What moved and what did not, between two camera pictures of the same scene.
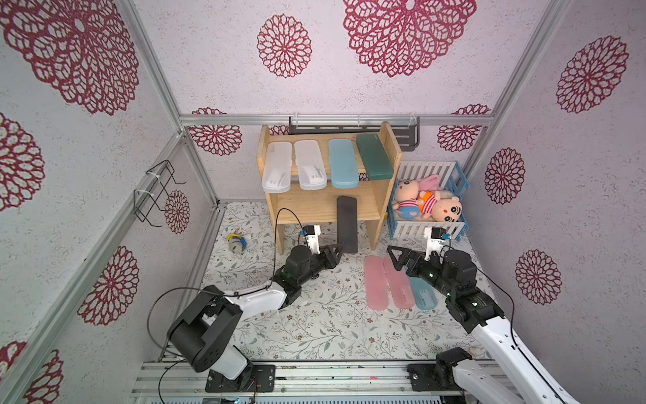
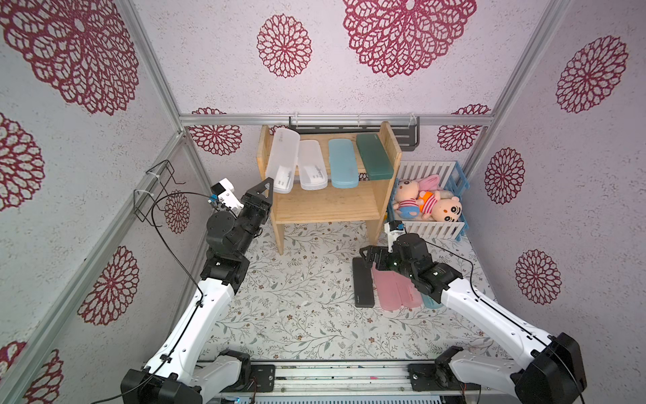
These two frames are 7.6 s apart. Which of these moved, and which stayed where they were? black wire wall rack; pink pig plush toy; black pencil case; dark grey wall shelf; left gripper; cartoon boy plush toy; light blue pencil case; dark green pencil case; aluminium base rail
Moved: left gripper; black pencil case
Stayed: pink pig plush toy; dark green pencil case; light blue pencil case; cartoon boy plush toy; aluminium base rail; black wire wall rack; dark grey wall shelf
